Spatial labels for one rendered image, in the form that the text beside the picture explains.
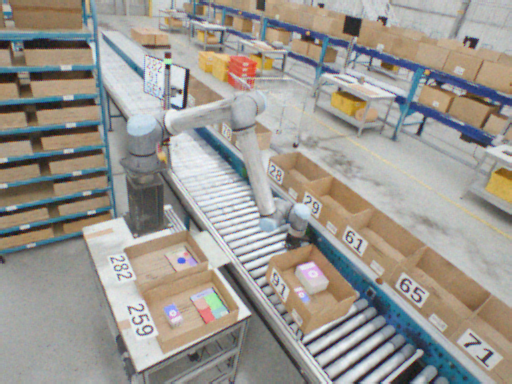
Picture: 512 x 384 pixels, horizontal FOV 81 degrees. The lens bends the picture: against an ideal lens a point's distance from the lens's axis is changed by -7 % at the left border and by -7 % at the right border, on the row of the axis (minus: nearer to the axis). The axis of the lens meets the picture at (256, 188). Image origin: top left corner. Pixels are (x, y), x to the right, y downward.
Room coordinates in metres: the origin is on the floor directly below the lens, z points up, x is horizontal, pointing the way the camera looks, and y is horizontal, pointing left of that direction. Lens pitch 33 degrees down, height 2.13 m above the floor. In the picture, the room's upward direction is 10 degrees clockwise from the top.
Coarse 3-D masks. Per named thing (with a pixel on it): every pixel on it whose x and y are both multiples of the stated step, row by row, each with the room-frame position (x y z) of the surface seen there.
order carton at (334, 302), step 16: (272, 256) 1.24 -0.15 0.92; (288, 256) 1.30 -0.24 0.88; (304, 256) 1.37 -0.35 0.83; (320, 256) 1.32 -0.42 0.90; (272, 272) 1.19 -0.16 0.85; (288, 272) 1.29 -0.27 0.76; (336, 272) 1.21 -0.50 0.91; (272, 288) 1.16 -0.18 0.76; (304, 288) 1.20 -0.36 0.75; (336, 288) 1.17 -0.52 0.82; (352, 288) 1.10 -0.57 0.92; (288, 304) 1.04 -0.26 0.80; (304, 304) 0.96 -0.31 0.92; (320, 304) 1.10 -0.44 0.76; (336, 304) 0.99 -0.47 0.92; (304, 320) 0.93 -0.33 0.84; (320, 320) 0.95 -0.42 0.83
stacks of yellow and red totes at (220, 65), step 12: (204, 60) 8.29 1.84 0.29; (216, 60) 7.94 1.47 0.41; (228, 60) 7.67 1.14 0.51; (240, 60) 7.75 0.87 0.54; (252, 60) 7.49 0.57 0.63; (216, 72) 7.90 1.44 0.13; (228, 72) 7.53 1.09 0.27; (240, 72) 7.12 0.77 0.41; (252, 72) 7.28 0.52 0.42; (252, 84) 7.31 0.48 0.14
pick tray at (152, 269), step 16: (160, 240) 1.30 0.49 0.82; (176, 240) 1.37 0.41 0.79; (192, 240) 1.35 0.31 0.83; (128, 256) 1.18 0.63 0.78; (144, 256) 1.22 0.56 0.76; (160, 256) 1.24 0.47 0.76; (144, 272) 1.11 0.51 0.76; (160, 272) 1.13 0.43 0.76; (176, 272) 1.08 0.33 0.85; (192, 272) 1.13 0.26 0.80; (144, 288) 0.97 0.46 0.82
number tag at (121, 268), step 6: (108, 258) 1.07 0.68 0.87; (114, 258) 1.08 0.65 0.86; (120, 258) 1.09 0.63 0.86; (126, 258) 1.10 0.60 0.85; (114, 264) 1.04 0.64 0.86; (120, 264) 1.05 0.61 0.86; (126, 264) 1.06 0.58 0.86; (114, 270) 1.00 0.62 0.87; (120, 270) 1.01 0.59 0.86; (126, 270) 1.02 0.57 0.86; (132, 270) 1.04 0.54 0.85; (120, 276) 0.97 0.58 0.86; (126, 276) 0.98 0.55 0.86; (132, 276) 1.00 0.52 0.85; (120, 282) 0.94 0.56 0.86
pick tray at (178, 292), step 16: (208, 272) 1.13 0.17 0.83; (160, 288) 0.97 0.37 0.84; (176, 288) 1.02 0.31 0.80; (192, 288) 1.07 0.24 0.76; (208, 288) 1.09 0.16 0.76; (224, 288) 1.04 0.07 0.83; (160, 304) 0.94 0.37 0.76; (176, 304) 0.95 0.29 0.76; (192, 304) 0.97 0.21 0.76; (160, 320) 0.85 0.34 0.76; (192, 320) 0.88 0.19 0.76; (224, 320) 0.88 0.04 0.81; (160, 336) 0.77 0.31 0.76; (176, 336) 0.73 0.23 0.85; (192, 336) 0.78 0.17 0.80
